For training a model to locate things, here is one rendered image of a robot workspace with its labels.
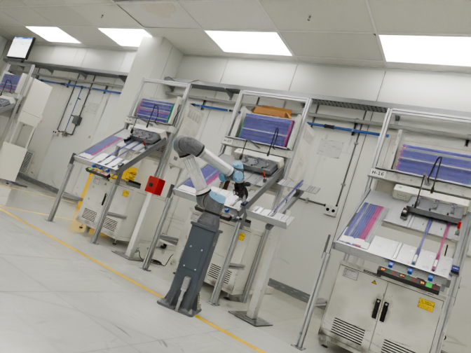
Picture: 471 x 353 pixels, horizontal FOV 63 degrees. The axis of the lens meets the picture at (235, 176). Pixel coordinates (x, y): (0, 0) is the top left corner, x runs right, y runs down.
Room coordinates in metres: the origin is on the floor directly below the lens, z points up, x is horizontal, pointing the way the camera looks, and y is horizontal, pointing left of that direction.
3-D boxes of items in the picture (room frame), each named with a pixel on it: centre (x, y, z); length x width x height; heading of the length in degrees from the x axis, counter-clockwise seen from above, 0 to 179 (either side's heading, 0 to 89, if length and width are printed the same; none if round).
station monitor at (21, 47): (6.04, 3.89, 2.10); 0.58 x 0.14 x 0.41; 58
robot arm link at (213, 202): (2.56, 0.07, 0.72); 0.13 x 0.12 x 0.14; 29
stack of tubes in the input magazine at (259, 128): (3.52, -0.14, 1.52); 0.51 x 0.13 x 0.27; 58
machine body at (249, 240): (3.66, -0.16, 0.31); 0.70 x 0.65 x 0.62; 58
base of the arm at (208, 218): (2.56, 0.07, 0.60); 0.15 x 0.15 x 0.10
